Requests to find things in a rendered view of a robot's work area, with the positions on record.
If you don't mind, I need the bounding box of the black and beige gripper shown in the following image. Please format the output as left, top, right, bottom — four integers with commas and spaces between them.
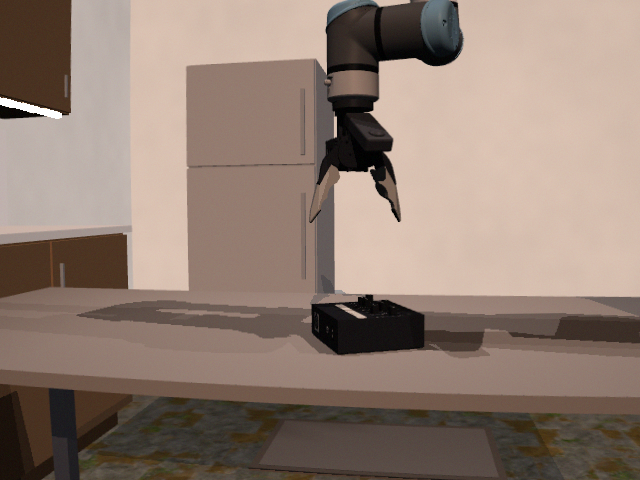
309, 99, 401, 223

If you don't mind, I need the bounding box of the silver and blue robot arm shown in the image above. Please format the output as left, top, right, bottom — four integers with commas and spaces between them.
324, 0, 464, 152

